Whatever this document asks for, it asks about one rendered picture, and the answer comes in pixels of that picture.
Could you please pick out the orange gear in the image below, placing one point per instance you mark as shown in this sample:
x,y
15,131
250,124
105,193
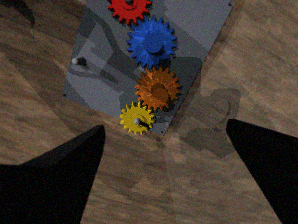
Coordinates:
x,y
158,88

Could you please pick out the red gear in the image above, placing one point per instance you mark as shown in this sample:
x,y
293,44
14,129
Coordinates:
x,y
129,12

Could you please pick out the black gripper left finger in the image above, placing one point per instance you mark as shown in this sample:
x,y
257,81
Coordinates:
x,y
53,188

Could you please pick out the grey flat board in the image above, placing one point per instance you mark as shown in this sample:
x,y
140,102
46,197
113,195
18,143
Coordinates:
x,y
101,74

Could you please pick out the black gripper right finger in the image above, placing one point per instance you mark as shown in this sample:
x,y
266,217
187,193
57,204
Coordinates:
x,y
272,159

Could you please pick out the yellow gear with black stripe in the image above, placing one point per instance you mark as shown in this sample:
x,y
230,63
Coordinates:
x,y
137,111

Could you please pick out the blue gear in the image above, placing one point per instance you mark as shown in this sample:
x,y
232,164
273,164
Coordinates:
x,y
151,42

